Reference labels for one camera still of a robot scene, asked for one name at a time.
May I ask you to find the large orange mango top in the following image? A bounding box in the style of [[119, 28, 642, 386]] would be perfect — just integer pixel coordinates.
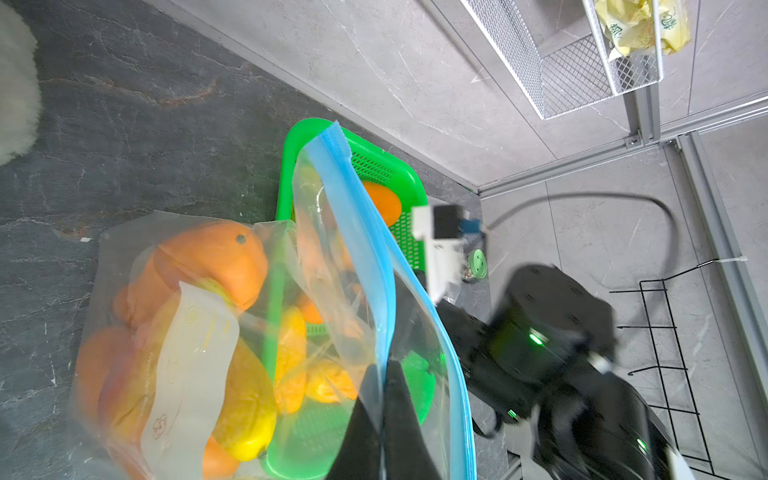
[[363, 181, 402, 227]]

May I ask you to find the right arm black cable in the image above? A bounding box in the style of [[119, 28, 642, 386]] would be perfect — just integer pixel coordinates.
[[482, 190, 682, 283]]

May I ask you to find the white plush toy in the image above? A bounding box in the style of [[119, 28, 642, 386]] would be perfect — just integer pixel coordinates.
[[1, 2, 42, 166]]

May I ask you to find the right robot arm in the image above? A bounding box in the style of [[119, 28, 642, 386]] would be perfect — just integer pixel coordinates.
[[437, 263, 693, 479]]

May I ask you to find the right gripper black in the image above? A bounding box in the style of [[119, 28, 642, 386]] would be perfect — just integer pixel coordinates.
[[437, 300, 528, 420]]

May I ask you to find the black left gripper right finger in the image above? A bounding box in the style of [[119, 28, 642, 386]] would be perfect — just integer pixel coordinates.
[[382, 360, 441, 480]]

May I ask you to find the clear zip-top bag blue zipper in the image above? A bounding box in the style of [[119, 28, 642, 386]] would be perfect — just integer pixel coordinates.
[[69, 118, 477, 479]]

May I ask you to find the white wire wall basket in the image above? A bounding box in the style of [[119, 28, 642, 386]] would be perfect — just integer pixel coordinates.
[[462, 1, 664, 120]]

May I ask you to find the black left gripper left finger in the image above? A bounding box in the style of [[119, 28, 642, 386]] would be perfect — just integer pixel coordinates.
[[326, 365, 384, 480]]

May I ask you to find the yellow mango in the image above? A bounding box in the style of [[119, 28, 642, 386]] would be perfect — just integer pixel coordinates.
[[212, 339, 278, 462]]

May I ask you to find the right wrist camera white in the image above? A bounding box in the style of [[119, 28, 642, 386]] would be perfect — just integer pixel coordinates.
[[411, 204, 485, 305]]

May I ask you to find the black wall hook rack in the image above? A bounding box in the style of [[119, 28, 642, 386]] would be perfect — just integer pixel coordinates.
[[609, 259, 742, 479]]

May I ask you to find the green plastic basket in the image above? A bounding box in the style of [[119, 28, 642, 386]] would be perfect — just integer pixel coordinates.
[[260, 118, 454, 479]]

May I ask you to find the yellow packet in wire basket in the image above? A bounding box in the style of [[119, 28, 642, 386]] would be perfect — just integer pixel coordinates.
[[594, 0, 691, 60]]

